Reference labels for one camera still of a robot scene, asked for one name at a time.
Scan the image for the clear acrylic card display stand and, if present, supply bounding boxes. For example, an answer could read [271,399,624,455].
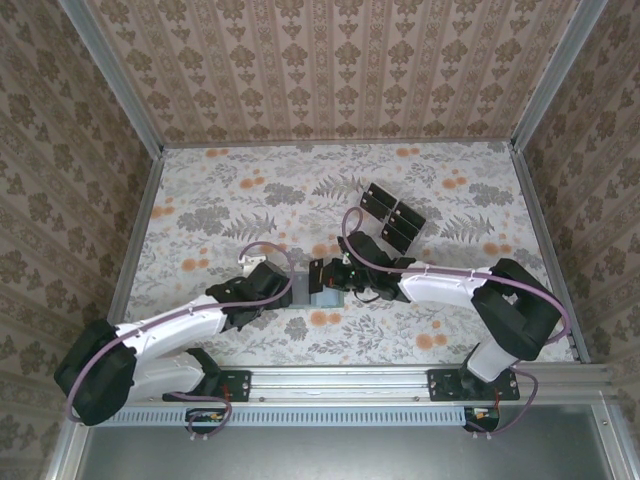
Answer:
[355,180,428,254]

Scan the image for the floral patterned table cover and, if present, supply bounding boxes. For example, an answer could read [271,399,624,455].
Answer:
[117,141,576,369]

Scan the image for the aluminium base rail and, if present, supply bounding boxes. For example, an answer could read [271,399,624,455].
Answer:
[74,363,614,407]

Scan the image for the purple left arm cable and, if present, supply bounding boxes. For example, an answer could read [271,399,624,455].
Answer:
[64,241,296,444]

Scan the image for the grey metal panel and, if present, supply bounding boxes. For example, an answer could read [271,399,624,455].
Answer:
[74,404,619,480]

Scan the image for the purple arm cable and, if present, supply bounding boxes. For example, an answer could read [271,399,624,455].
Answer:
[341,207,574,441]
[64,241,296,444]

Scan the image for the small black connector board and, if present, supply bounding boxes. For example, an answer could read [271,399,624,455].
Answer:
[185,407,232,436]
[462,405,502,434]

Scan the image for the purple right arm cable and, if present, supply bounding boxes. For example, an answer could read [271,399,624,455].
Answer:
[341,207,574,441]

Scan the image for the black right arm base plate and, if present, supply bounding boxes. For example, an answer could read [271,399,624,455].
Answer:
[427,368,521,404]

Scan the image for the grey slotted cable duct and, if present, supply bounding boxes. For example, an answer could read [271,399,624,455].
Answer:
[91,405,471,429]

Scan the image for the aluminium corner post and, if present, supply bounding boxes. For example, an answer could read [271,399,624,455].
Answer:
[510,0,609,151]
[59,0,166,159]

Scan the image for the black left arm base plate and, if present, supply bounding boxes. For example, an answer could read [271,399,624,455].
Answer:
[162,368,252,404]

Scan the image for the aluminium side rail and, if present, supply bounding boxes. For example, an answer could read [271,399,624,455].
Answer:
[509,142,592,364]
[107,148,166,321]

